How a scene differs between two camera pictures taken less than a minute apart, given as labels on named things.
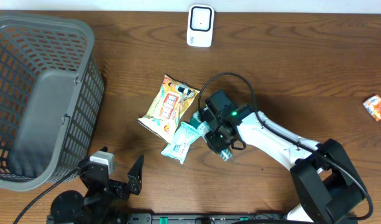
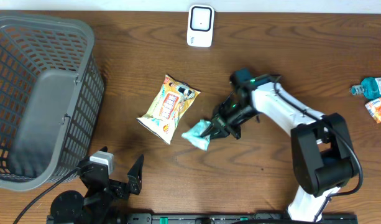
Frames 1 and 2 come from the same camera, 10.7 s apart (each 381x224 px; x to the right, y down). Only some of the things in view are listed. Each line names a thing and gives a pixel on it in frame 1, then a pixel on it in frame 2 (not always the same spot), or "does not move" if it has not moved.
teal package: (184, 137) to (194, 135)
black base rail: (197, 218) does not move
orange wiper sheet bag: (172, 99) does not move
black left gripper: (133, 180) does not move
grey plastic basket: (46, 94) does not move
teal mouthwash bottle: (203, 127) to (372, 88)
